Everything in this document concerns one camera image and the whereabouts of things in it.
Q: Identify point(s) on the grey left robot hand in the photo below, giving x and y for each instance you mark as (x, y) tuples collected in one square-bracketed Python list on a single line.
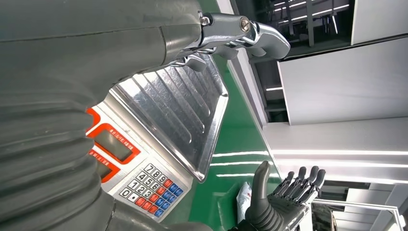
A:
[(79, 44)]

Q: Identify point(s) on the plump white parcel red print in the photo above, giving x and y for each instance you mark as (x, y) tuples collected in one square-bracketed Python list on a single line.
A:
[(243, 199)]

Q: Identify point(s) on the green conveyor belt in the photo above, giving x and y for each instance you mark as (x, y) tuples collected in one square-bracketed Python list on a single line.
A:
[(236, 137)]

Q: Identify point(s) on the white electronic scale steel tray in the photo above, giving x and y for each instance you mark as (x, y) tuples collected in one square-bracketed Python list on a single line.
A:
[(178, 111)]

